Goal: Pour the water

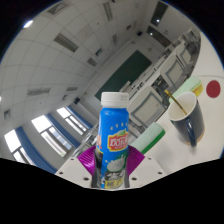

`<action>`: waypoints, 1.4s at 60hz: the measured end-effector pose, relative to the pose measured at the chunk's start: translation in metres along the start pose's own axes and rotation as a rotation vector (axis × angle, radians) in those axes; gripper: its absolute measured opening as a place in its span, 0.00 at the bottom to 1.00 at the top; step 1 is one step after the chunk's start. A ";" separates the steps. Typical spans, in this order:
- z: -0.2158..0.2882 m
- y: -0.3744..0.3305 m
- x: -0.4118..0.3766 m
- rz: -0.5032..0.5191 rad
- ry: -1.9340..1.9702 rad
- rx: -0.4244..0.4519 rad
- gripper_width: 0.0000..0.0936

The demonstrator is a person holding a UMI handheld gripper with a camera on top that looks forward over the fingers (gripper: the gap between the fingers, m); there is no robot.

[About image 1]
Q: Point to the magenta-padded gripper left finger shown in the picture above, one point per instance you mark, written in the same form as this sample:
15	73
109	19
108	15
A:
75	171

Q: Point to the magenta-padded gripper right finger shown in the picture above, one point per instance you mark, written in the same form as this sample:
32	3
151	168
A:
148	170

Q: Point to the blue drink bottle white cap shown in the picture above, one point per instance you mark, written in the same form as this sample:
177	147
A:
113	140

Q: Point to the green white sponge block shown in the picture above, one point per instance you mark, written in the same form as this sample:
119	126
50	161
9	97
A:
151	137

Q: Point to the blue curtain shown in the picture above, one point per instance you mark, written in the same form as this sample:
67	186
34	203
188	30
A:
33	150
63	130
80	117

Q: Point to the bright window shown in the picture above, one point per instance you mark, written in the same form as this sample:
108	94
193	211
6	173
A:
71	119
15	145
50	135

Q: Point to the dark blue mug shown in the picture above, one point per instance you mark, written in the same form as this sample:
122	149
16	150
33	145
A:
190	128

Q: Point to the group of white chairs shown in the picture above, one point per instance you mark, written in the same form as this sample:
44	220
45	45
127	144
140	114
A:
148	106

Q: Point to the gold stirring stick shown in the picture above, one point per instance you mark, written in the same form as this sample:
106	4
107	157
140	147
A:
175	101

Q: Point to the light green yellow sponge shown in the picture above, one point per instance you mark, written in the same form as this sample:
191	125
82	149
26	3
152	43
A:
188	87

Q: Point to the group of white desks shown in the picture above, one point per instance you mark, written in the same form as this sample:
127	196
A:
150	75

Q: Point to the green chalkboard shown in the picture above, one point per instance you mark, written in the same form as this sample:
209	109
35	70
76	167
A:
126	75

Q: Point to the flat round red coaster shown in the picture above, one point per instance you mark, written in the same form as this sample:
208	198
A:
213	89

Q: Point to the group of ceiling lights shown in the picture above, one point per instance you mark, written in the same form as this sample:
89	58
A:
66	42

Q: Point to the dark door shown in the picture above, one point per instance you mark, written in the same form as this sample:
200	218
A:
160	37

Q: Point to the black wall speaker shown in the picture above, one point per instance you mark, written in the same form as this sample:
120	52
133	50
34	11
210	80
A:
77	100
139	33

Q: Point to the dark high wall window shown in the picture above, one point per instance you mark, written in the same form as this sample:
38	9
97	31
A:
159	13

